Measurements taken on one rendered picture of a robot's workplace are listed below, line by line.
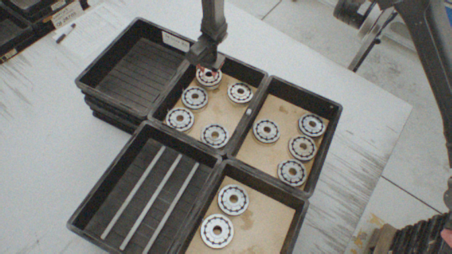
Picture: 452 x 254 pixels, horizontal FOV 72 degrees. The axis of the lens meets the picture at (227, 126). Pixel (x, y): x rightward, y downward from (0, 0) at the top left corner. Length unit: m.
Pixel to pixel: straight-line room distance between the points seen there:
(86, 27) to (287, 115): 1.07
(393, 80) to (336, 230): 1.79
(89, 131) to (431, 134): 2.28
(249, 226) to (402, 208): 1.43
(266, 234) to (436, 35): 0.72
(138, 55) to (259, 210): 0.80
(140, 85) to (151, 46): 0.21
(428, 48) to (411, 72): 2.36
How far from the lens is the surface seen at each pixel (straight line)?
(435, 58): 0.65
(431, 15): 0.62
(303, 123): 1.21
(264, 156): 1.14
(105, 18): 1.77
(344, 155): 1.41
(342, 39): 2.94
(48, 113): 1.48
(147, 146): 1.14
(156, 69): 1.33
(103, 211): 1.09
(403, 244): 1.91
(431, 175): 2.53
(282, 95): 1.27
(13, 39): 2.16
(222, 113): 1.20
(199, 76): 1.24
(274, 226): 1.07
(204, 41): 1.05
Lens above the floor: 1.85
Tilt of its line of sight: 60 degrees down
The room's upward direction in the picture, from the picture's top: 11 degrees clockwise
